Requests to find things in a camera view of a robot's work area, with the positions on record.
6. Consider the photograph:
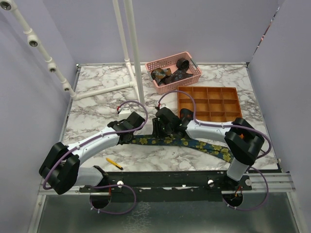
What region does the dark blue-patterned tie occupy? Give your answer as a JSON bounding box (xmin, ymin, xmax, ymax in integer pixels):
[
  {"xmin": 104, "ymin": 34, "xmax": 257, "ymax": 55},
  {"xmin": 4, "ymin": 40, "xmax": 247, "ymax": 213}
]
[{"xmin": 164, "ymin": 70, "xmax": 193, "ymax": 84}]

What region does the rolled dark red-patterned tie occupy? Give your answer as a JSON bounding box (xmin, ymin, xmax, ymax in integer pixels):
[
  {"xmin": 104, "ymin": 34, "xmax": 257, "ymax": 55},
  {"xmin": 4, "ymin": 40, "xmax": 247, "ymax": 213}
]
[{"xmin": 180, "ymin": 108, "xmax": 193, "ymax": 120}]

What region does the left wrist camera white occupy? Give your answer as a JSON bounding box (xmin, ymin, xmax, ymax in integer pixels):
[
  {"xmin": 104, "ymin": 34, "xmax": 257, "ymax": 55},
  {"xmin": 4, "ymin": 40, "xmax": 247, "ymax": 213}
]
[{"xmin": 118, "ymin": 109, "xmax": 131, "ymax": 120}]

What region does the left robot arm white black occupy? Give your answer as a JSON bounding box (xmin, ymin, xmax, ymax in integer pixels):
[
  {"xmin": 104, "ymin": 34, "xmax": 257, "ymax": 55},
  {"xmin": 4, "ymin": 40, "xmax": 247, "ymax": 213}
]
[{"xmin": 39, "ymin": 112, "xmax": 146, "ymax": 195}]

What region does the rolled brown tie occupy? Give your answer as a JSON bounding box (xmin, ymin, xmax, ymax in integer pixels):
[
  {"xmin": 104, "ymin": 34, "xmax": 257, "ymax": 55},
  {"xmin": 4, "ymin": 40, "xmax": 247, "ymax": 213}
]
[{"xmin": 176, "ymin": 58, "xmax": 190, "ymax": 72}]

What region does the orange compartment tray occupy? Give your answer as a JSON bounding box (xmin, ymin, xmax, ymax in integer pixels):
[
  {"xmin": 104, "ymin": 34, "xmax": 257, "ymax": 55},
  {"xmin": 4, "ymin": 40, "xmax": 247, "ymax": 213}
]
[{"xmin": 177, "ymin": 86, "xmax": 242, "ymax": 122}]

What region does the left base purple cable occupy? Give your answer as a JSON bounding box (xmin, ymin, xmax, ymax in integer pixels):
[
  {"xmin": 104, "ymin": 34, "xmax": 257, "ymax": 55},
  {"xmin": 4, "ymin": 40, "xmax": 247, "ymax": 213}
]
[{"xmin": 88, "ymin": 184, "xmax": 137, "ymax": 216}]

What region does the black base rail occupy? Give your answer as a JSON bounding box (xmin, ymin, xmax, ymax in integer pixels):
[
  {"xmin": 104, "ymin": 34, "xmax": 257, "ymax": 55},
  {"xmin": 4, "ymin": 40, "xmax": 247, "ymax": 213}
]
[{"xmin": 79, "ymin": 170, "xmax": 252, "ymax": 202}]

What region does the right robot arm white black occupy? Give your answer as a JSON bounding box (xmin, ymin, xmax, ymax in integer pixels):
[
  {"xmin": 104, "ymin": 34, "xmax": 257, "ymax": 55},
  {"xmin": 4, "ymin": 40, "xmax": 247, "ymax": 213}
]
[{"xmin": 152, "ymin": 107, "xmax": 265, "ymax": 190}]

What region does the dark orange-patterned tie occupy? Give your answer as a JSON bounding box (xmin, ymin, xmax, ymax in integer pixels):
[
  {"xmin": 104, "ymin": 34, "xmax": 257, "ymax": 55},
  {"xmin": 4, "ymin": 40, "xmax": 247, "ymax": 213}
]
[{"xmin": 151, "ymin": 68, "xmax": 172, "ymax": 85}]

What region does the white pvc pipe rack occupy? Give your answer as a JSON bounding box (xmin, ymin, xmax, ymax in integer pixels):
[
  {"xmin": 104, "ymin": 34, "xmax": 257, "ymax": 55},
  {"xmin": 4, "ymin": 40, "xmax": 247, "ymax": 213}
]
[{"xmin": 0, "ymin": 0, "xmax": 145, "ymax": 104}]

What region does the blue yellow floral tie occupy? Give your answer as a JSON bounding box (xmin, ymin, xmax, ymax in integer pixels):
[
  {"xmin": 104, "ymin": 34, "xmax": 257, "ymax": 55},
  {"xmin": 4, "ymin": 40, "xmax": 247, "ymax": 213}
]
[{"xmin": 130, "ymin": 135, "xmax": 234, "ymax": 163}]

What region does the pink plastic basket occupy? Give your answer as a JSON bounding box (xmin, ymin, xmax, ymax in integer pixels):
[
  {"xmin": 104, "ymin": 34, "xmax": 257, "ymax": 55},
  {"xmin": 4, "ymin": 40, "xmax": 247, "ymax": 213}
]
[{"xmin": 145, "ymin": 51, "xmax": 202, "ymax": 94}]

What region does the yellow black pencil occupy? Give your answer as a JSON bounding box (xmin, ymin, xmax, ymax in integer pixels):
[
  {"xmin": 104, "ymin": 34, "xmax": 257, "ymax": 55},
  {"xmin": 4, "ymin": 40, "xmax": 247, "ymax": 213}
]
[{"xmin": 106, "ymin": 158, "xmax": 123, "ymax": 170}]

